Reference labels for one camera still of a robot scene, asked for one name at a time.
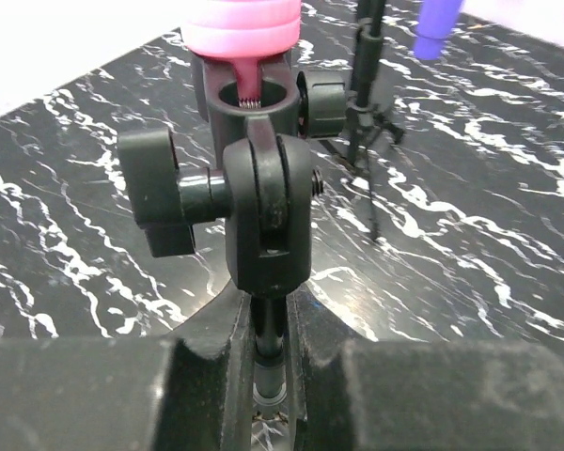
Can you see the black tripod shock-mount stand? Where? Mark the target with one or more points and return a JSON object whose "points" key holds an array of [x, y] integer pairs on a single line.
{"points": [[366, 120]]}

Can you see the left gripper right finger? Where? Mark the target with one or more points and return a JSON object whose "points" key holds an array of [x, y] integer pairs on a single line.
{"points": [[351, 393]]}

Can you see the pink microphone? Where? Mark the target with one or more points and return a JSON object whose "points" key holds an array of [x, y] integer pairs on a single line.
{"points": [[242, 33]]}

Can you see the purple matte microphone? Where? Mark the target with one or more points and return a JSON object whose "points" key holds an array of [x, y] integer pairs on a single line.
{"points": [[435, 23]]}

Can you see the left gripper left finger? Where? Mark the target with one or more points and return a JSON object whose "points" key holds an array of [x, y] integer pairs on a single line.
{"points": [[187, 390]]}

